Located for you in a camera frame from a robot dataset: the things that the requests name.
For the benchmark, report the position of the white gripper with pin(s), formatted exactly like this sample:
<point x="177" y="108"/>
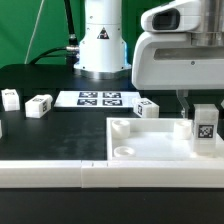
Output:
<point x="169" y="62"/>

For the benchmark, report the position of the white square tabletop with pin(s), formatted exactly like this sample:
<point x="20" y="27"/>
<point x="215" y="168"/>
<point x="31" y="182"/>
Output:
<point x="158" y="139"/>

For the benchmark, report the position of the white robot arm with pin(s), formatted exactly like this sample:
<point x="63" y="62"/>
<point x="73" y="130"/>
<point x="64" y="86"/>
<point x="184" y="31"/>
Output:
<point x="103" y="51"/>

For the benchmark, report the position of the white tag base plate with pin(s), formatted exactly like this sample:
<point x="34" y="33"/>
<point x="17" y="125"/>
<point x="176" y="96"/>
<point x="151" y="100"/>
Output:
<point x="94" y="99"/>

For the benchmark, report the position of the white fence wall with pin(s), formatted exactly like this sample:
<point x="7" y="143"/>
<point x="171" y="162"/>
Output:
<point x="111" y="174"/>

